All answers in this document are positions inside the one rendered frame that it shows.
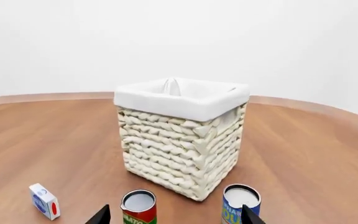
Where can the small white blue carton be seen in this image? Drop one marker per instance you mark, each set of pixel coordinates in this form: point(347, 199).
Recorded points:
point(43, 201)

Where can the cream woven basket white liner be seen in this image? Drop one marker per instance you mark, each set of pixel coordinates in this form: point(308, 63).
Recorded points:
point(179, 137)

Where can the blue soup can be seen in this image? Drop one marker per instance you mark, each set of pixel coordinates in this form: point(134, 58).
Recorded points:
point(235, 201)

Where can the red tomato can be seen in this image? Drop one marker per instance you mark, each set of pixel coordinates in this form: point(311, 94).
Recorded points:
point(139, 207)

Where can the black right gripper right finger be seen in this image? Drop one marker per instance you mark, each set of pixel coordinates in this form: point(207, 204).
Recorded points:
point(251, 217)

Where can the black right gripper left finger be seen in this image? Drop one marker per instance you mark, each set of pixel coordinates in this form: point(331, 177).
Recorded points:
point(102, 217)

